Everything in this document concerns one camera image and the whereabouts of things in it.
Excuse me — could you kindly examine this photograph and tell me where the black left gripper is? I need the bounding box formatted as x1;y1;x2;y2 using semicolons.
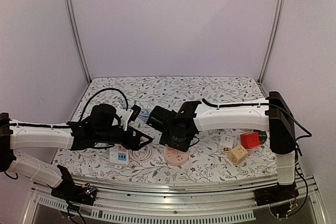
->
95;125;153;151

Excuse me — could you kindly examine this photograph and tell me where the long white power strip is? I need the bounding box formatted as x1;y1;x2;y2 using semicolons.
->
109;144;129;167

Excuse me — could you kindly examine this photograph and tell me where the white cube adapter red flower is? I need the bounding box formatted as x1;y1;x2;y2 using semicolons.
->
218;135;234;153

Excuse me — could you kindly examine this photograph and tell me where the beige cube socket adapter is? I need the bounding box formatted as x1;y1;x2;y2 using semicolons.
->
228;144;248;166

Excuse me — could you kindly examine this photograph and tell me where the red cube socket adapter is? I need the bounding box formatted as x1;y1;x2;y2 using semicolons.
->
240;132;260;149

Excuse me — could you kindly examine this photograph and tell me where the dark green cube socket adapter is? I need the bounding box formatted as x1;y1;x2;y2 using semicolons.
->
258;132;268;145

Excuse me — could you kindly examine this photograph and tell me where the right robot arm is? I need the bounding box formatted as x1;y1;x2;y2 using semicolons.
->
151;92;299;205

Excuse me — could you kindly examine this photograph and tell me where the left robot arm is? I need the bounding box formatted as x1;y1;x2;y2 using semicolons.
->
1;113;153;206

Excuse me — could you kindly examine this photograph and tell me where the floral patterned table mat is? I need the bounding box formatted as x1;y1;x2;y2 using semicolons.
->
52;77;295;184

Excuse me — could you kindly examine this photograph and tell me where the light blue power cable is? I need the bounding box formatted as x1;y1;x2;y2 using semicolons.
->
119;99;153;125

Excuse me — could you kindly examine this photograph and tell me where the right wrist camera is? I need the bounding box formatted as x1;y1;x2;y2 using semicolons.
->
146;105;177;133

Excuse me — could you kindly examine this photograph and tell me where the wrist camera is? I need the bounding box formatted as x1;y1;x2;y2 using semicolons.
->
146;105;177;133
90;103;141;132

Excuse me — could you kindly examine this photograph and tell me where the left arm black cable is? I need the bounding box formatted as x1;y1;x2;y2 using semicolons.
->
7;87;129;130

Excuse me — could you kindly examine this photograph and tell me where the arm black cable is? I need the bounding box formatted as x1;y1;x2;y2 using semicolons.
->
7;87;129;130
201;98;313;140

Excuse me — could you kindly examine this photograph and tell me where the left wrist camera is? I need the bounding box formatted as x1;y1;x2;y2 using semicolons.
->
90;103;141;132

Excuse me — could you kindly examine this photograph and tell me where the aluminium front rail base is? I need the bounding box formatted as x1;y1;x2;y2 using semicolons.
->
22;174;329;224

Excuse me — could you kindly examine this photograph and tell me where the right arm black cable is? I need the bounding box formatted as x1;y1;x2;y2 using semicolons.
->
201;98;313;140

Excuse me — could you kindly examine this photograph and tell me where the left aluminium frame post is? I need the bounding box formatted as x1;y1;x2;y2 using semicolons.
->
64;0;92;84

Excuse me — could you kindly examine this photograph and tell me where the aluminium frame post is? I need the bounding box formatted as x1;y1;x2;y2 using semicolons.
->
257;0;285;86
64;0;92;84

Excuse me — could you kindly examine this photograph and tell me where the right aluminium frame post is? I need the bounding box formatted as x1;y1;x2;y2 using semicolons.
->
257;0;285;86

